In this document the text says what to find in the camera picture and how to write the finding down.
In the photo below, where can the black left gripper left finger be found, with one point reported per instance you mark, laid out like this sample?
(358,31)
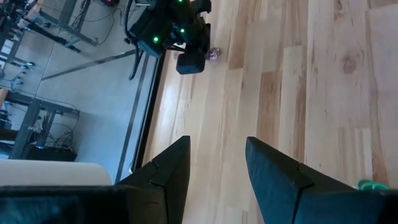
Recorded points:
(168,186)

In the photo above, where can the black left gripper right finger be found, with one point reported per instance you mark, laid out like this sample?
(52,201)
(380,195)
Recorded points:
(280,193)

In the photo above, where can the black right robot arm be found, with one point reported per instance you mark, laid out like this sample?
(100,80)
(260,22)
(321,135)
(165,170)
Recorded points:
(152,28)

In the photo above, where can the black floor box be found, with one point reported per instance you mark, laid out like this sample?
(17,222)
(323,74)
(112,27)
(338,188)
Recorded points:
(49,154)

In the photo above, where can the black aluminium table frame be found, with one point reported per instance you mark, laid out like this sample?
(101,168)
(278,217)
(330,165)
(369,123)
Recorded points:
(150,115)

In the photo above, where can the grey metal table frame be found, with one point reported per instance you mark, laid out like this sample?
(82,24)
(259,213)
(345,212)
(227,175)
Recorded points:
(68,12)
(28,124)

